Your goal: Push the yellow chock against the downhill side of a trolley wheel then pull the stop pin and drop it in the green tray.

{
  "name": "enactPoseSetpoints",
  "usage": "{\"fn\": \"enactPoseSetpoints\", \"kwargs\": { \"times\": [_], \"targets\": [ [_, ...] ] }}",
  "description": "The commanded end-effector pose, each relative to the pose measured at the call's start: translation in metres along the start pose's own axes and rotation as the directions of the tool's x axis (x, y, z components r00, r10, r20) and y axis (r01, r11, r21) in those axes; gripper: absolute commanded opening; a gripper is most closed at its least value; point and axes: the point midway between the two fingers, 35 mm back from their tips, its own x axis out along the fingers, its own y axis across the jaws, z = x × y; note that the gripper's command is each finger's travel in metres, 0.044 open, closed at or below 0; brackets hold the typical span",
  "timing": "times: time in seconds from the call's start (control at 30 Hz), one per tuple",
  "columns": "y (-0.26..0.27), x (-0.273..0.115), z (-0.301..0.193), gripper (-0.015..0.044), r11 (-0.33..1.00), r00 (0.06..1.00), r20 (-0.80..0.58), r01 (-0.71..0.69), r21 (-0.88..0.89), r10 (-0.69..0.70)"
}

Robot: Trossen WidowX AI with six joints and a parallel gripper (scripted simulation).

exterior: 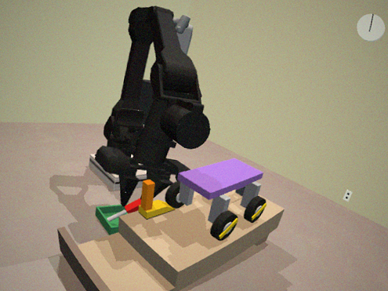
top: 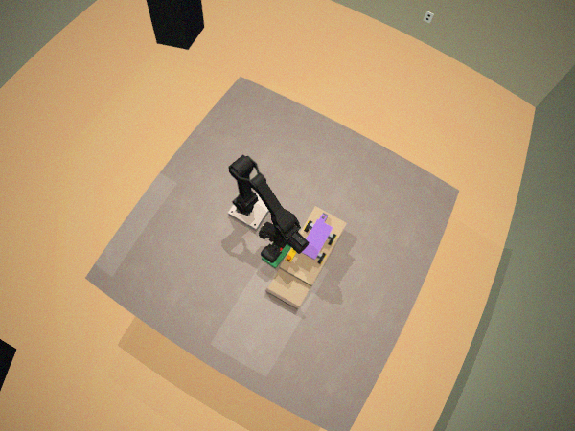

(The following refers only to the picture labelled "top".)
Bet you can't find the tan wooden ramp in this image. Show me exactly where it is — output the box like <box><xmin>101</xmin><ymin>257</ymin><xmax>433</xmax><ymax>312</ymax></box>
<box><xmin>265</xmin><ymin>206</ymin><xmax>346</xmax><ymax>309</ymax></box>

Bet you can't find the yellow wedge chock with orange handle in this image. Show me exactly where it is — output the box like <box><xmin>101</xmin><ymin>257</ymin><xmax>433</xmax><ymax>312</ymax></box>
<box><xmin>286</xmin><ymin>248</ymin><xmax>297</xmax><ymax>263</ymax></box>

